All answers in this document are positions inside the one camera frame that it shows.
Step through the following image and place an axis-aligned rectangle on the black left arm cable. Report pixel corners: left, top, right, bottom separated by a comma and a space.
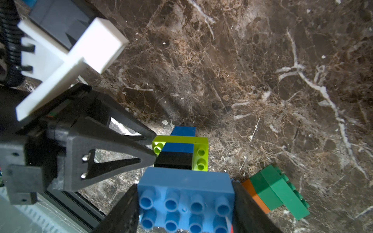
0, 0, 27, 87

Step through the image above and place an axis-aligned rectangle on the blue 2x2 lego brick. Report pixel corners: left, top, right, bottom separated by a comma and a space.
162, 143, 194, 153
171, 126, 196, 137

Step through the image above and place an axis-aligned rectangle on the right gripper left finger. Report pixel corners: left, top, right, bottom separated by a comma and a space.
92, 184, 139, 233

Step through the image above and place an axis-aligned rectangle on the light blue 2x4 lego brick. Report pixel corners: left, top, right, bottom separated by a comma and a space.
138, 167, 235, 233

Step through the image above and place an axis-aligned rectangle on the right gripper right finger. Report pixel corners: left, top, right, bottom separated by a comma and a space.
232, 181, 281, 233

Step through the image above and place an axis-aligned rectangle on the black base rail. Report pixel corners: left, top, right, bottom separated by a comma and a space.
1, 187, 105, 233

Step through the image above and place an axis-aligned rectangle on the black 2x2 lego brick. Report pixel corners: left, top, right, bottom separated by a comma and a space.
154, 151, 193, 170

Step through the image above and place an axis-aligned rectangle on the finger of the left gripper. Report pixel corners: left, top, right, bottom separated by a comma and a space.
84, 91, 156, 144

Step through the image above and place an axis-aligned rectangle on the orange 2x2 lego brick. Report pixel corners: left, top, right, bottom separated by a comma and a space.
242, 179, 270, 214

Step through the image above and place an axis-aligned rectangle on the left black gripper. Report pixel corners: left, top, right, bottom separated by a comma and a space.
1, 83, 156, 205

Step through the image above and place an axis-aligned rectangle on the green 2x2 lego brick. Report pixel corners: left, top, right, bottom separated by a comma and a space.
250, 172, 283, 211

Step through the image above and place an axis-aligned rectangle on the lime green 2x4 lego brick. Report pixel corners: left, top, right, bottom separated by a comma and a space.
152, 136, 209, 171

